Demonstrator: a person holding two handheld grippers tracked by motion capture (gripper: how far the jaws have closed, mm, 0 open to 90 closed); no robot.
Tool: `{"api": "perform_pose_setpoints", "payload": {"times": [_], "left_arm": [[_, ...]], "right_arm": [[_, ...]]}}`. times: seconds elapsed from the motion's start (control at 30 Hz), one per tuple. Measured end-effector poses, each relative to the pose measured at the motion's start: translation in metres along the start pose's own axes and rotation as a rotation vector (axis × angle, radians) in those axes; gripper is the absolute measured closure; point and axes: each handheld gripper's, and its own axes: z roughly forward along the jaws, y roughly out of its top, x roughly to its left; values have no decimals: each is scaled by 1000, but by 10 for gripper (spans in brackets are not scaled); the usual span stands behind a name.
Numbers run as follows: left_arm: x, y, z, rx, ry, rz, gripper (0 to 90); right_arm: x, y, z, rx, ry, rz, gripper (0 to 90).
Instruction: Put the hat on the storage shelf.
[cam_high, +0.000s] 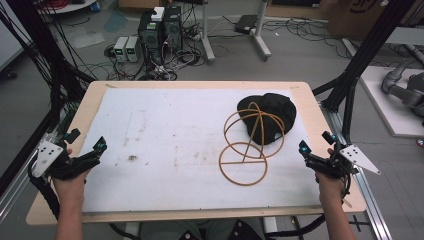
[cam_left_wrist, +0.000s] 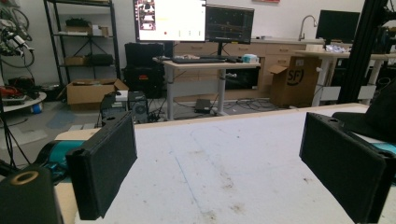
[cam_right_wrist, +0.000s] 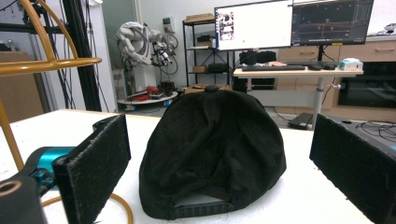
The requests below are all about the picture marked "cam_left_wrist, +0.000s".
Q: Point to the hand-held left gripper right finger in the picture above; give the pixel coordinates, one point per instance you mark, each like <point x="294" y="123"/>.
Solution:
<point x="342" y="161"/>

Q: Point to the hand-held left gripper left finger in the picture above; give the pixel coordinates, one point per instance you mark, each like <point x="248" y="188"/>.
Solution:
<point x="104" y="168"/>

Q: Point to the dark cloth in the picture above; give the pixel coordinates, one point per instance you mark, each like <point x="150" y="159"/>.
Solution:
<point x="381" y="118"/>

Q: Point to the black computer tower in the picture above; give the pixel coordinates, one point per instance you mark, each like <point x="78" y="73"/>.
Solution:
<point x="138" y="107"/>

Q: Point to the small white box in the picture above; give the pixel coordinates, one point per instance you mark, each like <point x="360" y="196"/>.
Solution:
<point x="122" y="95"/>

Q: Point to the open cardboard box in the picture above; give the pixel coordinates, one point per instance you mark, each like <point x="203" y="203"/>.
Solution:
<point x="87" y="95"/>

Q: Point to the tall printed cardboard box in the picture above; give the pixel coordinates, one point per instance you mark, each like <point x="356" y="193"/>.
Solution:
<point x="292" y="87"/>

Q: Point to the black hard case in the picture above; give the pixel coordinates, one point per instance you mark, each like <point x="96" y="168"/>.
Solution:
<point x="144" y="82"/>
<point x="144" y="54"/>

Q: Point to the round white table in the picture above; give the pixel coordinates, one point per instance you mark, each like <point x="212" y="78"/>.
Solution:
<point x="28" y="102"/>

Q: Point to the white standing table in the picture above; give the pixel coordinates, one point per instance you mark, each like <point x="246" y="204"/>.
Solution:
<point x="323" y="55"/>

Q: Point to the black bag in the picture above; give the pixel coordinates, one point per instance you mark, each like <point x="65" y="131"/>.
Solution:
<point x="100" y="59"/>

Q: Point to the black metal shelf rack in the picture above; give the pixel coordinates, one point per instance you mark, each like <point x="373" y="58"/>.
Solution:
<point x="115" y="46"/>

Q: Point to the wooden cabinet counter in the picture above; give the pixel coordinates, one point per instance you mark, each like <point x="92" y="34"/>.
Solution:
<point x="267" y="49"/>

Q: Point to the black switched-off monitor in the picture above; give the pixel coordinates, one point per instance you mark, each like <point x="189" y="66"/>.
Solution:
<point x="337" y="26"/>

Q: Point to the metal faucet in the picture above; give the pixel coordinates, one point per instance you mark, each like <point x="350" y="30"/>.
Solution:
<point x="301" y="29"/>

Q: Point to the teal tissue box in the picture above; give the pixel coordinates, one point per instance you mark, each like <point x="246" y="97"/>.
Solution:
<point x="250" y="58"/>

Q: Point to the black keyboard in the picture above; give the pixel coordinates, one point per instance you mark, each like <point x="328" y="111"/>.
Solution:
<point x="199" y="60"/>

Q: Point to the white-legged office desk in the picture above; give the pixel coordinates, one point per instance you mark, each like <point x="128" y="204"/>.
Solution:
<point x="211" y="65"/>

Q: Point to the large bright monitor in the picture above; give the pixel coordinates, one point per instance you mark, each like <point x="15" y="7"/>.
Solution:
<point x="174" y="21"/>

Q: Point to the dark wide monitor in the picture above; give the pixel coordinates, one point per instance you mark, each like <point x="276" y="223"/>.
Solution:
<point x="229" y="25"/>

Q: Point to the black aluminium frame post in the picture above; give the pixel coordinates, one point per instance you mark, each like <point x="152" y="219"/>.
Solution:
<point x="361" y="53"/>

